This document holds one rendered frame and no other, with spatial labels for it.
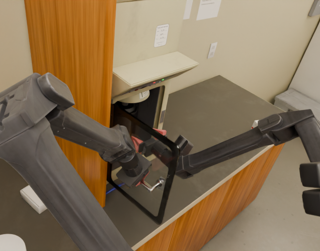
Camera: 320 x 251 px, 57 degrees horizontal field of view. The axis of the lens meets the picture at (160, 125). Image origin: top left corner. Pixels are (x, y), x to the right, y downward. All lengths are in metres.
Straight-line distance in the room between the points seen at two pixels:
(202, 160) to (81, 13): 0.59
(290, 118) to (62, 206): 0.69
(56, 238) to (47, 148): 0.83
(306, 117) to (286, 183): 2.24
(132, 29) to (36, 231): 0.80
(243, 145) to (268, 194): 1.97
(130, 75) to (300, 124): 0.52
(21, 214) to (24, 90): 0.90
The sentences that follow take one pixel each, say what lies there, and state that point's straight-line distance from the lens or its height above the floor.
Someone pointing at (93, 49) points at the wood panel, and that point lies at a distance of 0.87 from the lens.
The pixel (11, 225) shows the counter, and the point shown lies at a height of 0.94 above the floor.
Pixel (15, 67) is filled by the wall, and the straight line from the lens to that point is 1.34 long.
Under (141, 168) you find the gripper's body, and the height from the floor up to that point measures 1.30.
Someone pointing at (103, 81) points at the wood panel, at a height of 1.53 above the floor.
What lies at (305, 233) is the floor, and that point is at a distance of 2.81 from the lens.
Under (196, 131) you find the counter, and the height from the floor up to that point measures 0.94.
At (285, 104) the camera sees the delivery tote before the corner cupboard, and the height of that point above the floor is 0.30.
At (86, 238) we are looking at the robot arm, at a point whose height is 1.58.
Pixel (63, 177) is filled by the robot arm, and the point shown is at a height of 1.66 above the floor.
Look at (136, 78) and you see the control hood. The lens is 0.94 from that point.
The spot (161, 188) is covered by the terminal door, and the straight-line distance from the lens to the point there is 1.04.
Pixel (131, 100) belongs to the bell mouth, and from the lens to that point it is 1.17.
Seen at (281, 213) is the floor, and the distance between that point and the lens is 2.83.
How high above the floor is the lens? 1.97
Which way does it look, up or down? 37 degrees down
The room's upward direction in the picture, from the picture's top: 11 degrees clockwise
